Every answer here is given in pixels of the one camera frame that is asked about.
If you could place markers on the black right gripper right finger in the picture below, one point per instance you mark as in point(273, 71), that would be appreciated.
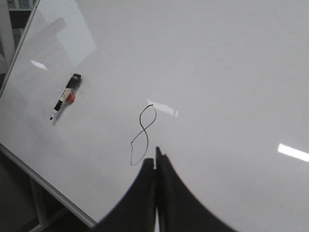
point(178, 209)

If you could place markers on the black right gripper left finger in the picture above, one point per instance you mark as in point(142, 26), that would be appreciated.
point(136, 211)

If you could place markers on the whiteboard marker with black tape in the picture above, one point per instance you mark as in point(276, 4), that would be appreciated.
point(68, 95)

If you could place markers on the white whiteboard with aluminium frame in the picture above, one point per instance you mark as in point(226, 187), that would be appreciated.
point(221, 86)

